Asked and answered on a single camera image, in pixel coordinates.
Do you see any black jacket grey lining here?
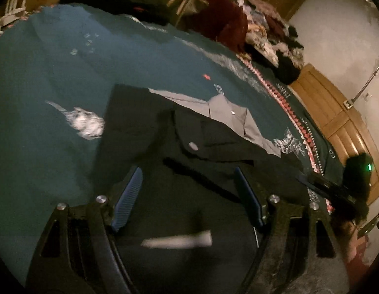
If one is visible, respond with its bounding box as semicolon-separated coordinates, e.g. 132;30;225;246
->
92;84;309;293

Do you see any pile of clothes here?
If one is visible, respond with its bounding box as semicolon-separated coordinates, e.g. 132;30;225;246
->
234;0;304;85

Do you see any dark green patterned blanket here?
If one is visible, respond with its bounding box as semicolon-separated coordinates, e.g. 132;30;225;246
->
0;5;343;283

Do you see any dark red garment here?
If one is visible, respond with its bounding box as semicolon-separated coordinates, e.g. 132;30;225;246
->
184;0;248;53

